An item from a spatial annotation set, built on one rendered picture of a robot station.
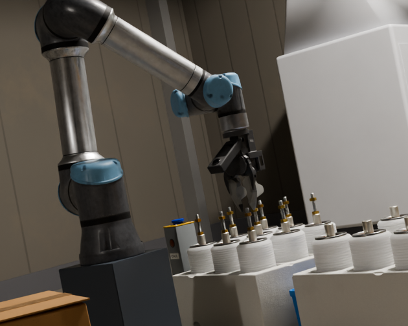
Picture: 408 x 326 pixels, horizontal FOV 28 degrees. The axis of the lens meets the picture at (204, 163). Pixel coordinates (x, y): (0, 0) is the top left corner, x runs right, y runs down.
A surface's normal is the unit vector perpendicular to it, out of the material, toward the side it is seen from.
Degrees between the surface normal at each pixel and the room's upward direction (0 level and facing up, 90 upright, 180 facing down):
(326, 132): 90
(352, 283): 90
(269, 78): 90
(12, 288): 90
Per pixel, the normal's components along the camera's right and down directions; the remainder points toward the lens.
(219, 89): 0.37, -0.08
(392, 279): -0.78, 0.15
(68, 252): 0.76, -0.15
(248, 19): -0.62, 0.11
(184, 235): 0.57, -0.12
